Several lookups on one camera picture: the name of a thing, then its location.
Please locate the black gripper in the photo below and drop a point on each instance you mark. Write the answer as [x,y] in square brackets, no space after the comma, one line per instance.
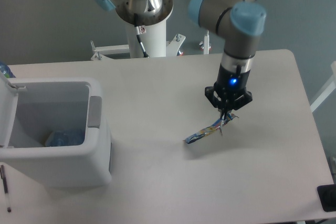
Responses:
[234,87]

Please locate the blue foil snack wrapper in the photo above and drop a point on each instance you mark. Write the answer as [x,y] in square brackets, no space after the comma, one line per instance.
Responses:
[217,125]

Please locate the crushed clear plastic bottle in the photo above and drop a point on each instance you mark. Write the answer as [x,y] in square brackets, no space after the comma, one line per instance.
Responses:
[72,137]

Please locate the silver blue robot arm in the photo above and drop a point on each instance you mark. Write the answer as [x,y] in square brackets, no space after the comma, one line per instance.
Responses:
[239,22]

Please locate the white trash can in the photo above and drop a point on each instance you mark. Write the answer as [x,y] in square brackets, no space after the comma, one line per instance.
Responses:
[56,104]

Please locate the black device at edge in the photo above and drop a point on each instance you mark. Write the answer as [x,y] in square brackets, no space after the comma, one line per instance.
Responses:
[327,197]

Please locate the blue bottle behind bin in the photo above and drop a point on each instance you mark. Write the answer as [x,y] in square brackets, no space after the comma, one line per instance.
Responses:
[6,71]

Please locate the black white pen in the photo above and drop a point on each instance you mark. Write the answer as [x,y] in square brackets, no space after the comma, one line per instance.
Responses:
[6,192]

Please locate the white pedestal foot right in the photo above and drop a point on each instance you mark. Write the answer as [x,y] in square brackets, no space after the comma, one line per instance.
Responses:
[205,45]

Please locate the white pedestal foot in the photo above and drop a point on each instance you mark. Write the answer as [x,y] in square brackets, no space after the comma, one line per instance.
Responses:
[109,52]
[205,45]
[173,47]

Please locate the white pedestal foot middle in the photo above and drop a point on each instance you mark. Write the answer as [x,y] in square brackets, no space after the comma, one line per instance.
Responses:
[173,47]

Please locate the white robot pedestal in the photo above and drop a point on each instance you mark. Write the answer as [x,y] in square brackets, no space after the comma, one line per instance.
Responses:
[146,32]

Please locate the white frame bar right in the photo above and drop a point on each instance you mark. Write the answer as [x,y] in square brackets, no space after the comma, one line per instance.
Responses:
[324,91]

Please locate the white pedestal foot left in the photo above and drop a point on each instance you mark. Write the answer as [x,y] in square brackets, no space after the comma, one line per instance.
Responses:
[109,52]

